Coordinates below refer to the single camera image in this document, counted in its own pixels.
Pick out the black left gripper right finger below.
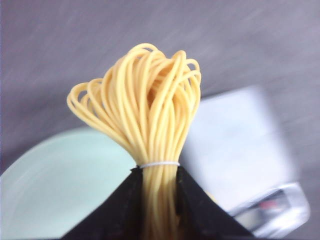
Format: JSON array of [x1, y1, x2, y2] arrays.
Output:
[[176, 167, 253, 240]]

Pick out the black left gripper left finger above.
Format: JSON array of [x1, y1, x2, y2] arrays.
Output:
[[61, 168, 143, 240]]

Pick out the yellow vermicelli noodle bundle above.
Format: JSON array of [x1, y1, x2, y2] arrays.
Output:
[[66, 43, 202, 240]]

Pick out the silver digital kitchen scale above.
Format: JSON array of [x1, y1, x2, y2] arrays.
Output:
[[180, 86, 310, 238]]

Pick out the light green plate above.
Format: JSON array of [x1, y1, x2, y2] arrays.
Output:
[[0, 127, 135, 240]]

